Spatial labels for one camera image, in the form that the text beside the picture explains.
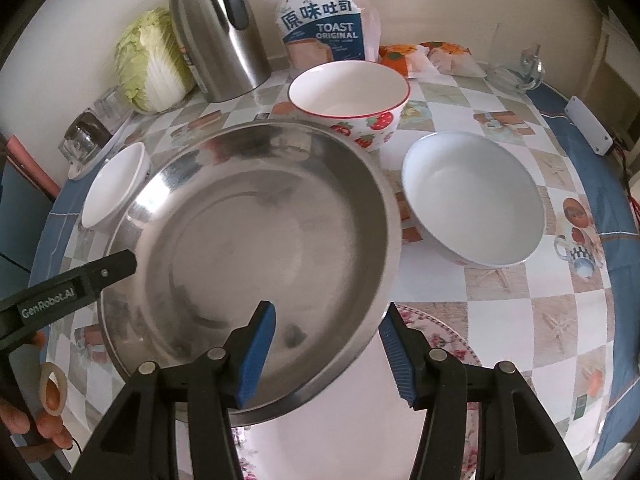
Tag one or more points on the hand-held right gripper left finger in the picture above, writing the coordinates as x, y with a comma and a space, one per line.
257, 355

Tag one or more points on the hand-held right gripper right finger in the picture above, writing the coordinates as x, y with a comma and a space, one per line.
397, 355

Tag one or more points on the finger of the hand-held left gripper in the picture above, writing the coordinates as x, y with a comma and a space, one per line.
75, 285

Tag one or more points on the small white bowl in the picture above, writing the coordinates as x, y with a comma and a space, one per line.
112, 185

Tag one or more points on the large stainless steel bowl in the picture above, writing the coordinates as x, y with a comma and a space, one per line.
250, 235

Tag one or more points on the person's left hand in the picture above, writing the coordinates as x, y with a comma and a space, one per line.
50, 395

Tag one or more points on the floral rim plate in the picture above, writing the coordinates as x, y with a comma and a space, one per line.
350, 435

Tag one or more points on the checked printed tablecloth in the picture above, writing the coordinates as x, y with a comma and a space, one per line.
500, 310

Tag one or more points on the reddish brown bar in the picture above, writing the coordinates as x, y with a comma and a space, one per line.
20, 155

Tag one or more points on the dark glass jar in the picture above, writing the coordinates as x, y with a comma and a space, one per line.
82, 137

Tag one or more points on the white round tray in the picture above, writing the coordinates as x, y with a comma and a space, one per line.
117, 137

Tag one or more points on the wide white bowl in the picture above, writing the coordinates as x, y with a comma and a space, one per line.
470, 195

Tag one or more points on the clear drinking glass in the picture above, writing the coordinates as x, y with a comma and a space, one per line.
109, 102

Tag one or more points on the napa cabbage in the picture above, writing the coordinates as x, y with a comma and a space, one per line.
150, 55

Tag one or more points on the strawberry print bowl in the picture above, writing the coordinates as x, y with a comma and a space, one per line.
345, 90

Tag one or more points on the stainless steel thermos kettle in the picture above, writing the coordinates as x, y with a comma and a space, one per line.
220, 35

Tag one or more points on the orange snack packet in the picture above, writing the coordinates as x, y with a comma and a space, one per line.
455, 57
407, 60

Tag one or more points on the white power strip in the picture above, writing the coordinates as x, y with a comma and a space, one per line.
590, 125

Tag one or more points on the toast bread bag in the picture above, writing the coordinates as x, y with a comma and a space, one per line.
325, 25

